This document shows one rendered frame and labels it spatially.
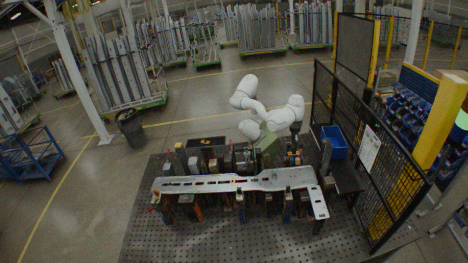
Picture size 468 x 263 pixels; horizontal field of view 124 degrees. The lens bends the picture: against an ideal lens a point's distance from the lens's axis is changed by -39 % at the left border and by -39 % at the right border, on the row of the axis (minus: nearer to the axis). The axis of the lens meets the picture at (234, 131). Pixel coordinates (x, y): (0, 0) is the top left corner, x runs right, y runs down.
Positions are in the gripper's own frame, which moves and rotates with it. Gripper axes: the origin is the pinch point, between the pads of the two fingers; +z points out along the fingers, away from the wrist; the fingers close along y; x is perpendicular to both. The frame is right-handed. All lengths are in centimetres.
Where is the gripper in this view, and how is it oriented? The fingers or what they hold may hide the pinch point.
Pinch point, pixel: (293, 148)
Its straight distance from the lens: 147.0
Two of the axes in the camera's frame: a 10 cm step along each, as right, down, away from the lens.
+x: 9.9, -1.0, -0.9
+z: 1.3, 8.0, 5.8
